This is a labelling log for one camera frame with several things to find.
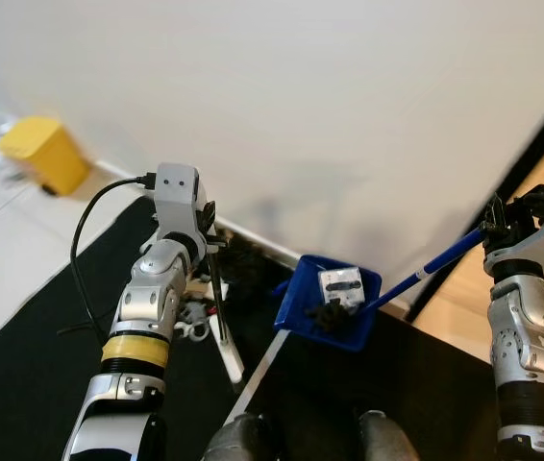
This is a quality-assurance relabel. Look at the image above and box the light wooden platform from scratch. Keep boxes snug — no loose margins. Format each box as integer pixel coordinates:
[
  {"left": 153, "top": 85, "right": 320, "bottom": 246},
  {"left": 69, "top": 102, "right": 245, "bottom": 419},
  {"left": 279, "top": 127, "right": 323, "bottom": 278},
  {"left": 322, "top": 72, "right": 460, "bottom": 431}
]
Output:
[{"left": 411, "top": 154, "right": 544, "bottom": 356}]

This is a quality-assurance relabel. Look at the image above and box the white ring-shaped scrap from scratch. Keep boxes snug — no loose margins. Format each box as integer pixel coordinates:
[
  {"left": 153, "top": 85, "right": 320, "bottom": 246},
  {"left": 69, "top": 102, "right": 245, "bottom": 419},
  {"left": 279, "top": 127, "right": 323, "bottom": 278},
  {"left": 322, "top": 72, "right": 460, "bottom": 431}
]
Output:
[{"left": 182, "top": 323, "right": 211, "bottom": 343}]

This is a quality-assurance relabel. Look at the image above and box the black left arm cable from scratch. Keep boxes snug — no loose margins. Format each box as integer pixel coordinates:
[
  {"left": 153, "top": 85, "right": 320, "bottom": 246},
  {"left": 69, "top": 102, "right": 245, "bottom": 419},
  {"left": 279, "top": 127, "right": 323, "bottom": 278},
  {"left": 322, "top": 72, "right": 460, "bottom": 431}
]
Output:
[{"left": 68, "top": 173, "right": 158, "bottom": 337}]

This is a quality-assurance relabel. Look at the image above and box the black shredded debris pile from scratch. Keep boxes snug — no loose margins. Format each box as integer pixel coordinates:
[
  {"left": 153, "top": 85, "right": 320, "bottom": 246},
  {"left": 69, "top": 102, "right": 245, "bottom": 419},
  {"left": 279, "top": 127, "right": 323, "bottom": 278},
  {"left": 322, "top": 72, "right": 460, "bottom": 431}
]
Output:
[{"left": 219, "top": 230, "right": 287, "bottom": 294}]

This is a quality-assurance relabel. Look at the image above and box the white floor strip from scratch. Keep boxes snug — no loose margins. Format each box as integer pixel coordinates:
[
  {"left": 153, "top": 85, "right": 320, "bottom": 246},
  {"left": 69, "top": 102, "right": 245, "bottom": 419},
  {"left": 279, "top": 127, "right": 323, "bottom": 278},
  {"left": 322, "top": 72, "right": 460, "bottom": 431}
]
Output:
[{"left": 224, "top": 327, "right": 292, "bottom": 424}]

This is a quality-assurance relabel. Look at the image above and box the white plastic scrap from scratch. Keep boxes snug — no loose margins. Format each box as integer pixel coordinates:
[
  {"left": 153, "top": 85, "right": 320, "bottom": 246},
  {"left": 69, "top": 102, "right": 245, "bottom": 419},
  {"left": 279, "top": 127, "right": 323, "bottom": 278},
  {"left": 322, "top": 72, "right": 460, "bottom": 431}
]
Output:
[{"left": 182, "top": 299, "right": 208, "bottom": 320}]

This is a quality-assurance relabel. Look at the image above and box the yellow bin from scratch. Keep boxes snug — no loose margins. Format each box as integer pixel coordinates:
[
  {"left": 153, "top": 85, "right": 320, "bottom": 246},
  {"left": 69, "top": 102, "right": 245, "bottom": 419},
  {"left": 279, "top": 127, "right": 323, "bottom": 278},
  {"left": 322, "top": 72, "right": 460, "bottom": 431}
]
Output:
[{"left": 0, "top": 116, "right": 92, "bottom": 197}]

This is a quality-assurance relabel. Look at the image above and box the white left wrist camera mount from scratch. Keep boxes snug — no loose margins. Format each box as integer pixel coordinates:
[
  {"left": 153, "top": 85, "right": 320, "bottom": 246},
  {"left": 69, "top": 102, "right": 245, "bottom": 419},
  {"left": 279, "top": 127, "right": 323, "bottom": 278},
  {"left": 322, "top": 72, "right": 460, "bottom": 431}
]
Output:
[{"left": 152, "top": 162, "right": 206, "bottom": 253}]

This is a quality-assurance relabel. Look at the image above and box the white box with dark slots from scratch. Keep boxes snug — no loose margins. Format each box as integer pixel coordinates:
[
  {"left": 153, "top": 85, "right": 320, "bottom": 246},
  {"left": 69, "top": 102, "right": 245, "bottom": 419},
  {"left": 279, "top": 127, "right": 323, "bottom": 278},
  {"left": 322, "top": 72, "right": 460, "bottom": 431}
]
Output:
[{"left": 319, "top": 268, "right": 365, "bottom": 308}]

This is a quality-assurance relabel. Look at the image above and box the grey robot left foot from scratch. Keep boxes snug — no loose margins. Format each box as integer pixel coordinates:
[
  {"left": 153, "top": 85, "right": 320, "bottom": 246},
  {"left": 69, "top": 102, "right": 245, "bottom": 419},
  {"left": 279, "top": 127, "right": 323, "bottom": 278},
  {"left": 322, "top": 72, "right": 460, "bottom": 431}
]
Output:
[{"left": 200, "top": 413, "right": 278, "bottom": 461}]

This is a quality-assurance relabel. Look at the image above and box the blue long-handled dustpan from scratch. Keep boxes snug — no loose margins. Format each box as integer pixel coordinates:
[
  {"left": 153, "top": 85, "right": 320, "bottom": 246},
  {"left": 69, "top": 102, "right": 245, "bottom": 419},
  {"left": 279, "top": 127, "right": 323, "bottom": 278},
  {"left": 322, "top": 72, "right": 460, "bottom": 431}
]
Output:
[{"left": 272, "top": 227, "right": 489, "bottom": 352}]

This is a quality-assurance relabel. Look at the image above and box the grey robot right foot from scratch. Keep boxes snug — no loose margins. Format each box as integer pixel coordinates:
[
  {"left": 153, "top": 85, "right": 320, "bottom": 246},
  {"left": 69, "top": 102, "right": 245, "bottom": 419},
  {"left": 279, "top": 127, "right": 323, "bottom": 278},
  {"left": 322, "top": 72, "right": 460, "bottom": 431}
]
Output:
[{"left": 357, "top": 410, "right": 422, "bottom": 461}]

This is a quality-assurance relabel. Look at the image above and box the black frame bar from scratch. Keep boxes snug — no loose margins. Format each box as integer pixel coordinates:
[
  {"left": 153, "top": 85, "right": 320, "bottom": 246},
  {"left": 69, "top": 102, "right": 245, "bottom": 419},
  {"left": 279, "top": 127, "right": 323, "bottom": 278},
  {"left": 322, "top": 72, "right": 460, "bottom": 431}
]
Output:
[{"left": 407, "top": 72, "right": 544, "bottom": 318}]

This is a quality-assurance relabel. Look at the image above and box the grey robot foot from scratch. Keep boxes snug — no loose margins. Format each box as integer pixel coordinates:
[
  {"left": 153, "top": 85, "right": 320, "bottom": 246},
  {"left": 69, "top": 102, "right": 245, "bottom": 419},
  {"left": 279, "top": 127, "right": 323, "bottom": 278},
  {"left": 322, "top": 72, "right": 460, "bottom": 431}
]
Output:
[
  {"left": 357, "top": 410, "right": 422, "bottom": 461},
  {"left": 200, "top": 413, "right": 278, "bottom": 461}
]

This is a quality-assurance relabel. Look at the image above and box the black shredded debris clump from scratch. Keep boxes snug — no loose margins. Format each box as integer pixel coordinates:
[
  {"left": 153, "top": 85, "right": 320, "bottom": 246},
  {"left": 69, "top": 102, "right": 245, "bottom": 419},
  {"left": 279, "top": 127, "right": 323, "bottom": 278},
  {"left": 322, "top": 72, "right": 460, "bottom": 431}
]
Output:
[{"left": 306, "top": 303, "right": 359, "bottom": 335}]

